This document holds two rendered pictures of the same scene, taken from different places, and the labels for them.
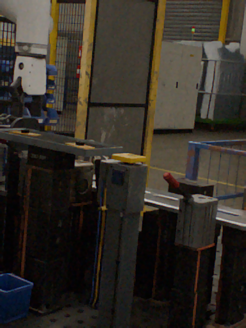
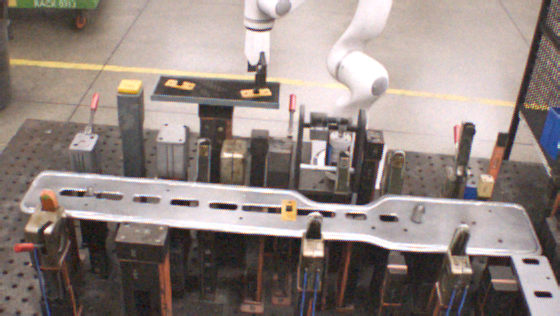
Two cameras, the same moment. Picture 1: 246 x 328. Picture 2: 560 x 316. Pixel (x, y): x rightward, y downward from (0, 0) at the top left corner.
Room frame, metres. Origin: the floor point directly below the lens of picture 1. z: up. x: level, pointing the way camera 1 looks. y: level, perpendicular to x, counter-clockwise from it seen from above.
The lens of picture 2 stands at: (3.12, -0.74, 2.06)
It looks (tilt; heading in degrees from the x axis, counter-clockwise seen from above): 33 degrees down; 141
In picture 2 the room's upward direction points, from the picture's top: 5 degrees clockwise
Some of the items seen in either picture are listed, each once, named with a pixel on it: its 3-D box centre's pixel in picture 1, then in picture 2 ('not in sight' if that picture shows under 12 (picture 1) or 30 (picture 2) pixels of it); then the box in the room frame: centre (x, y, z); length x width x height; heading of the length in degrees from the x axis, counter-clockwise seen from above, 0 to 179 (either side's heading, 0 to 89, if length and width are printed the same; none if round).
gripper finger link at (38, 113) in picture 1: (38, 104); (261, 77); (1.77, 0.26, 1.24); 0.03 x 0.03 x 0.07; 69
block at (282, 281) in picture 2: not in sight; (285, 252); (2.03, 0.17, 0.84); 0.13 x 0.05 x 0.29; 141
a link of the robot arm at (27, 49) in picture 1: (30, 49); (259, 19); (1.71, 0.28, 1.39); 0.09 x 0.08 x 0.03; 159
